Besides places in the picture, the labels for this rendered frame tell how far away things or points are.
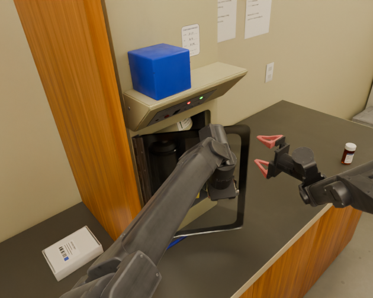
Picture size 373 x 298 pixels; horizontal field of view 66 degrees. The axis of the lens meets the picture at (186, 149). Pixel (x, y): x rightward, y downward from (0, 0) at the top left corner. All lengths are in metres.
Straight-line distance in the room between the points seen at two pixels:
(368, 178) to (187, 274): 0.66
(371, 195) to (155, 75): 0.43
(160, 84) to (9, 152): 0.68
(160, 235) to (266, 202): 0.85
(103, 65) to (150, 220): 0.31
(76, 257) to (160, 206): 0.67
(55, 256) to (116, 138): 0.57
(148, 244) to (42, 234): 0.89
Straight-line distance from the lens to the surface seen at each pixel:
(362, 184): 0.47
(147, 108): 0.62
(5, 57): 1.05
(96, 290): 0.30
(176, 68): 0.64
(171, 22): 0.75
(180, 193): 0.45
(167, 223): 0.41
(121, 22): 0.68
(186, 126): 0.89
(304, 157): 0.84
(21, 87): 1.08
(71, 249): 1.08
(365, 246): 2.49
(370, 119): 3.47
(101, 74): 0.57
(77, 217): 1.23
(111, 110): 0.60
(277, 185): 1.29
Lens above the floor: 1.76
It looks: 33 degrees down
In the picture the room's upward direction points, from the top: 4 degrees counter-clockwise
